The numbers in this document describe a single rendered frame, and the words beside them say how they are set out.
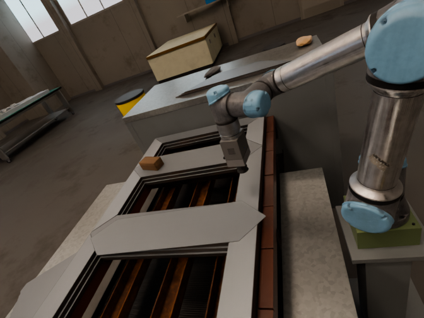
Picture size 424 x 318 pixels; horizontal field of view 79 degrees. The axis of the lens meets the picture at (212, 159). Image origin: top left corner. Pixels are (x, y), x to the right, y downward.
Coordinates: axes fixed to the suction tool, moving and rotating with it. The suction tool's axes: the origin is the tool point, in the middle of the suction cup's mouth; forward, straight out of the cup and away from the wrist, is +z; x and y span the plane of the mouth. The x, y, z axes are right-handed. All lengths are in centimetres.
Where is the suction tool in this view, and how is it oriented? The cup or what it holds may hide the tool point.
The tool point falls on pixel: (242, 170)
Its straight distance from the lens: 94.9
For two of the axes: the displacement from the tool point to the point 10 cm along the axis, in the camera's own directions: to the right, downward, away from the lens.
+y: -3.3, 5.9, -7.4
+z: 3.2, 8.1, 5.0
